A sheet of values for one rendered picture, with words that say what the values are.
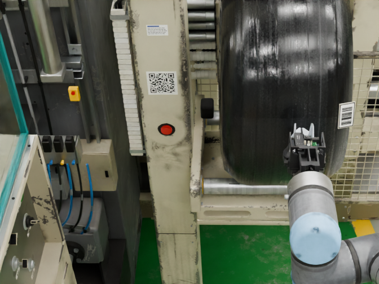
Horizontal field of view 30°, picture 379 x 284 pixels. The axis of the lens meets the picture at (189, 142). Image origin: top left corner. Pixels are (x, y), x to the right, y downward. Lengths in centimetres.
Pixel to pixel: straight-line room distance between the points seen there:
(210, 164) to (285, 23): 68
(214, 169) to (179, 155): 21
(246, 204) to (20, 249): 63
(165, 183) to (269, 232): 105
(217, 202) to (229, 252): 99
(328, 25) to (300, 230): 52
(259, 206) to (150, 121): 38
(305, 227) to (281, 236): 170
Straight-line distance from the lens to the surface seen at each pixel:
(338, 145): 167
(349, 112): 163
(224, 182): 193
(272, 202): 196
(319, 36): 159
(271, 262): 291
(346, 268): 141
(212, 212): 200
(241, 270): 288
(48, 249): 187
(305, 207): 133
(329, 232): 130
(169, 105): 182
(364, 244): 143
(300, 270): 139
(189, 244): 224
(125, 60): 176
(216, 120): 213
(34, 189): 173
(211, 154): 217
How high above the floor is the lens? 234
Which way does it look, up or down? 44 degrees down
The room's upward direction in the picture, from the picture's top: 4 degrees counter-clockwise
